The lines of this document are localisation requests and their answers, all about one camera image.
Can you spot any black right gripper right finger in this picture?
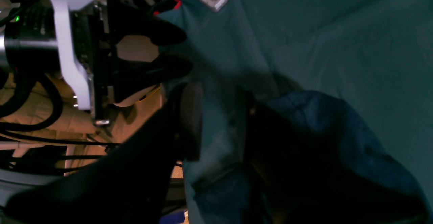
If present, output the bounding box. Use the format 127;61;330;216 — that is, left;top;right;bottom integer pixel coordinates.
246;99;428;224

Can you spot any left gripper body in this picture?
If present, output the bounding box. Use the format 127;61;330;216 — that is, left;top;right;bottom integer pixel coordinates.
50;0;110;126

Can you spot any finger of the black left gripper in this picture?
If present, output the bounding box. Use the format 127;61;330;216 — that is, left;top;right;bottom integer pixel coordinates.
112;55;193;96
108;2;187;46

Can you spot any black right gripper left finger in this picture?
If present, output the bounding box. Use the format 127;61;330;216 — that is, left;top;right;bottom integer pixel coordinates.
5;82;203;224

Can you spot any dark blue T-shirt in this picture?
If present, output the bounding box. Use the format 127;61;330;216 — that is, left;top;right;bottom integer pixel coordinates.
194;91;432;224

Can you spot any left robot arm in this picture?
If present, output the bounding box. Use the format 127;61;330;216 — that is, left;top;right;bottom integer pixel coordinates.
1;0;193;133

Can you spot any teal table cloth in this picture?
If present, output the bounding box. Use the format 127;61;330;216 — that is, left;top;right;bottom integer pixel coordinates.
158;0;432;224

